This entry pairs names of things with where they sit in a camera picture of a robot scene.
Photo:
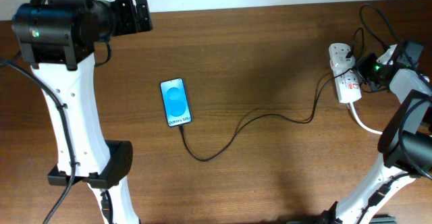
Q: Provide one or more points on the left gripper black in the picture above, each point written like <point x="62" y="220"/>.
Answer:
<point x="133" y="23"/>

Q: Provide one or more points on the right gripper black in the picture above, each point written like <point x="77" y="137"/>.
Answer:
<point x="369" y="58"/>

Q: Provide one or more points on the blue Galaxy smartphone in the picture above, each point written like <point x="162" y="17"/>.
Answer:
<point x="175" y="102"/>

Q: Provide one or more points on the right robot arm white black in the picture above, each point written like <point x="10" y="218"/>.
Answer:
<point x="404" y="152"/>

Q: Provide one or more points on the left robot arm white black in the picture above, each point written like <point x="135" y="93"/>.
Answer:
<point x="57" y="38"/>

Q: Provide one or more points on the white USB charger plug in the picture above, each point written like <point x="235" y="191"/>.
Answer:
<point x="341" y="62"/>

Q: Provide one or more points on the white power strip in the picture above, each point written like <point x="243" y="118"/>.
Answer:
<point x="346" y="82"/>

